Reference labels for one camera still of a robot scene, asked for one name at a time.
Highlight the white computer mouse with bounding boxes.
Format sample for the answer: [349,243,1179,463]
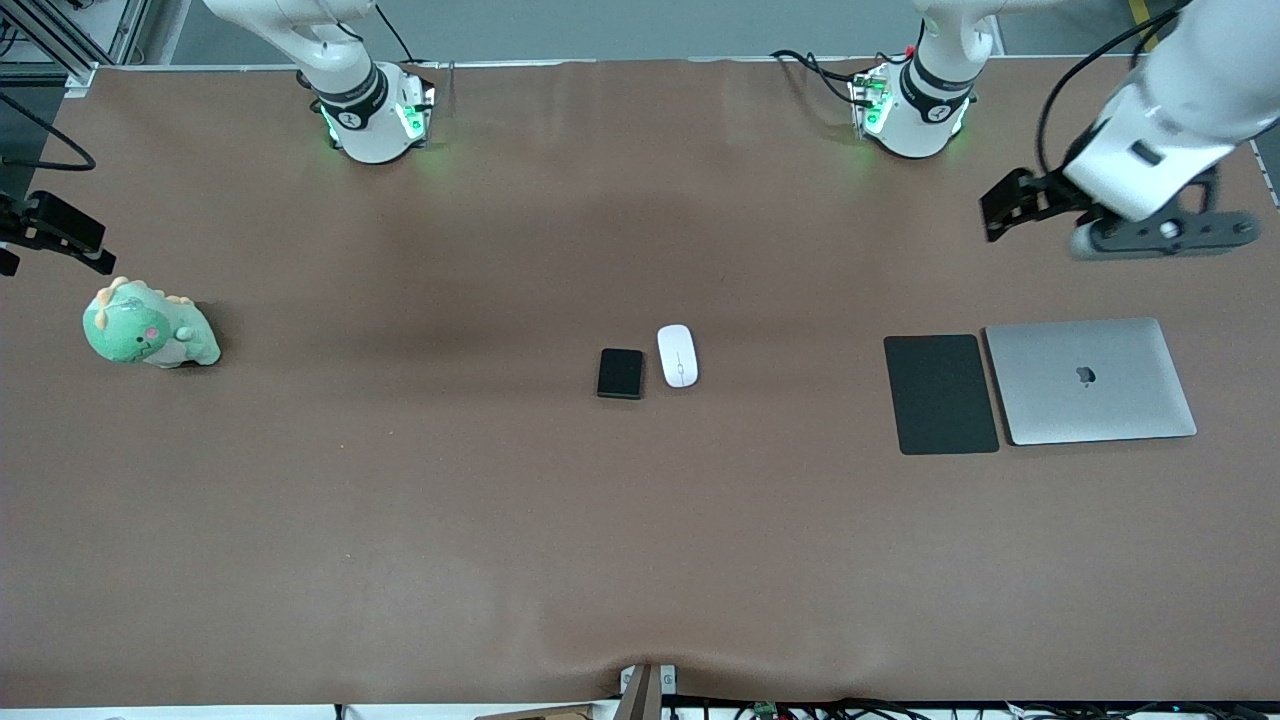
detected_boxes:
[656,324,700,389]

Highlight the black phone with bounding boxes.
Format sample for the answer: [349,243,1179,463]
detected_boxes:
[597,348,646,401]

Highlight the black mouse pad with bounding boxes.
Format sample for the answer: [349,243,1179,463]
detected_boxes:
[883,334,1001,457]

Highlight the green dinosaur plush toy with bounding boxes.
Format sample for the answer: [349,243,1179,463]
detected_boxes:
[82,276,222,369]

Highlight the silver laptop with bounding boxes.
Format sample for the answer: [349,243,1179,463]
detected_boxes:
[984,317,1198,447]

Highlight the metal table edge clamp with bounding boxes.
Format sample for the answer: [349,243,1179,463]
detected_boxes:
[618,662,678,720]

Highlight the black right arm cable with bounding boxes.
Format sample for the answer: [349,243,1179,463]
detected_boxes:
[0,90,98,172]

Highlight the aluminium frame profile with braces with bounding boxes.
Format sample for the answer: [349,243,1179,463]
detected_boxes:
[0,0,153,97]

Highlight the black left base cables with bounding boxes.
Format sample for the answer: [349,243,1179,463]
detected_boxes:
[769,47,867,111]

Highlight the black right base cable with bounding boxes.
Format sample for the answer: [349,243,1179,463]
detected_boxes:
[374,0,417,67]

